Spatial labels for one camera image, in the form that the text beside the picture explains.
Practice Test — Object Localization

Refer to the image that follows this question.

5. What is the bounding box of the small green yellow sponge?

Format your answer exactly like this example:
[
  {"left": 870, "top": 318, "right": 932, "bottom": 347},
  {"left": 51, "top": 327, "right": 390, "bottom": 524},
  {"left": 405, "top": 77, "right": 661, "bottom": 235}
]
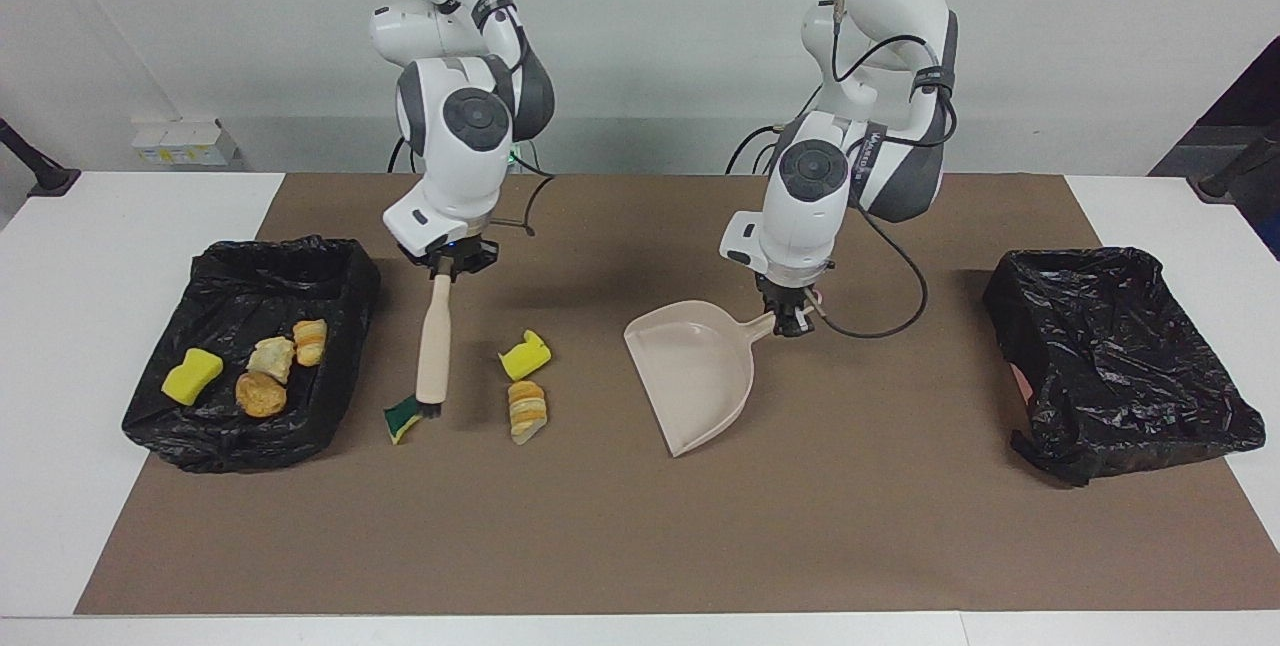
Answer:
[{"left": 383, "top": 396, "right": 427, "bottom": 445}]

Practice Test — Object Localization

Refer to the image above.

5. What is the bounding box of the black bag lined pink bin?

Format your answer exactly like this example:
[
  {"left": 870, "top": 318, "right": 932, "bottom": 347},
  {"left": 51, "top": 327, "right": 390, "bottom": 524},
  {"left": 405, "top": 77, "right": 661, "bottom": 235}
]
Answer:
[{"left": 982, "top": 246, "right": 1266, "bottom": 487}]

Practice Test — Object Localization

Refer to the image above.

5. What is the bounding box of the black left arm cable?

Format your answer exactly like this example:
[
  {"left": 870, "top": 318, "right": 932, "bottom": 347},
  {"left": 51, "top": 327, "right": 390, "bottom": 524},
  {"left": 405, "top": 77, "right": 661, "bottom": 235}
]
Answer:
[{"left": 815, "top": 0, "right": 961, "bottom": 339}]

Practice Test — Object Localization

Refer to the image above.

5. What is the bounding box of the beige hand brush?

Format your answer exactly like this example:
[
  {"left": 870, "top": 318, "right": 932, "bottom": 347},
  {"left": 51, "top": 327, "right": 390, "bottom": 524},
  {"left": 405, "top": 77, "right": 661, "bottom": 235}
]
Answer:
[{"left": 413, "top": 271, "right": 457, "bottom": 423}]

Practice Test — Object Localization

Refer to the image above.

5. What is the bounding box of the beige plastic dustpan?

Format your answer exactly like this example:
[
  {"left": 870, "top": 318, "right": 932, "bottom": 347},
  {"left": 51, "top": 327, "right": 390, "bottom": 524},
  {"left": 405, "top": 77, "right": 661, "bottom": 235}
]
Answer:
[{"left": 623, "top": 300, "right": 779, "bottom": 459}]

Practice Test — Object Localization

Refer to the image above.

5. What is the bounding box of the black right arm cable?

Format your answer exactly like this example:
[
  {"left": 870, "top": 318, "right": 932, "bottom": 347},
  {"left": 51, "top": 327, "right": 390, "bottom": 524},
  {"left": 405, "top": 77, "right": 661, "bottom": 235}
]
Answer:
[{"left": 330, "top": 0, "right": 557, "bottom": 239}]

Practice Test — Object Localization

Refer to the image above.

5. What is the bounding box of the brown paper table mat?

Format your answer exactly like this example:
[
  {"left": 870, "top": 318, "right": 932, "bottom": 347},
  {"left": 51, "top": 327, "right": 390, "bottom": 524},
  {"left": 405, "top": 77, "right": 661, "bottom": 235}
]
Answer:
[{"left": 75, "top": 173, "right": 1280, "bottom": 615}]

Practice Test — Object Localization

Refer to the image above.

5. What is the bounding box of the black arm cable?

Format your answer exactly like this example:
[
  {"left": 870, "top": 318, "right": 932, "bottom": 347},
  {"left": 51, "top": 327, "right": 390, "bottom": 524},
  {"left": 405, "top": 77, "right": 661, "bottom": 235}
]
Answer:
[
  {"left": 330, "top": 0, "right": 557, "bottom": 239},
  {"left": 815, "top": 0, "right": 961, "bottom": 339}
]

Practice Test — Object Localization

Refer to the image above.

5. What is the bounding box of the pale bread chunk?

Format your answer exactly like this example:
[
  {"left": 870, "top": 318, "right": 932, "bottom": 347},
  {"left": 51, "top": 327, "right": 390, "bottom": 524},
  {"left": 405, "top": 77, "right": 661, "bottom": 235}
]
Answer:
[{"left": 246, "top": 336, "right": 297, "bottom": 385}]

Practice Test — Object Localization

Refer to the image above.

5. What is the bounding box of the brown bread roll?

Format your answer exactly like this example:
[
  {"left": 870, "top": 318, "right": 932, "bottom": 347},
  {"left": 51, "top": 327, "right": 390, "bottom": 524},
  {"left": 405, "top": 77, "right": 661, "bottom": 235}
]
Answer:
[{"left": 235, "top": 371, "right": 289, "bottom": 419}]

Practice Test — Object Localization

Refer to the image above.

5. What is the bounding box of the small striped bread piece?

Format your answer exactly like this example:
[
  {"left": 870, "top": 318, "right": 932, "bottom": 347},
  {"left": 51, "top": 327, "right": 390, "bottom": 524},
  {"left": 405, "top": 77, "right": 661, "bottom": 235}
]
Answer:
[{"left": 292, "top": 318, "right": 329, "bottom": 368}]

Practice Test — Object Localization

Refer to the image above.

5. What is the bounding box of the thick green yellow sponge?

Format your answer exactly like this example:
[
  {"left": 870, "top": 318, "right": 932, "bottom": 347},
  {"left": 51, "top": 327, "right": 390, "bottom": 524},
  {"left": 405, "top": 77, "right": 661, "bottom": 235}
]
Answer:
[{"left": 161, "top": 347, "right": 225, "bottom": 406}]

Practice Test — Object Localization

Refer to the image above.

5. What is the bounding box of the black clamp stand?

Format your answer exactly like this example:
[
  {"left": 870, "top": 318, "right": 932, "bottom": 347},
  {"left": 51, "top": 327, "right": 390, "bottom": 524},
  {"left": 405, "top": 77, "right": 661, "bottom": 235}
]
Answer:
[
  {"left": 1187, "top": 123, "right": 1280, "bottom": 202},
  {"left": 0, "top": 118, "right": 81, "bottom": 197}
]

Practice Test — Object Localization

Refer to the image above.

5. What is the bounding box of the white wall socket box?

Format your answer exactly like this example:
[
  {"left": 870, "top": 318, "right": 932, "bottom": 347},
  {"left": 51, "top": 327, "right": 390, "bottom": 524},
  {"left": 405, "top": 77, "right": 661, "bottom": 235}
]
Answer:
[{"left": 130, "top": 118, "right": 241, "bottom": 167}]

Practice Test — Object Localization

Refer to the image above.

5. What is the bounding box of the large striped croissant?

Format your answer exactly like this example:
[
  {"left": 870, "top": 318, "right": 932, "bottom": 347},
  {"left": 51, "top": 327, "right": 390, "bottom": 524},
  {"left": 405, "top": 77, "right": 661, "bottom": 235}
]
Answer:
[{"left": 507, "top": 380, "right": 549, "bottom": 446}]

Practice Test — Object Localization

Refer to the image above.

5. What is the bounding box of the curled yellow sponge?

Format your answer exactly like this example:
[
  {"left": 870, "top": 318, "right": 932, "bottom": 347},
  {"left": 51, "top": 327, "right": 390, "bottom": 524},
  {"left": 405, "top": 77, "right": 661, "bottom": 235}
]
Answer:
[{"left": 498, "top": 329, "right": 553, "bottom": 382}]

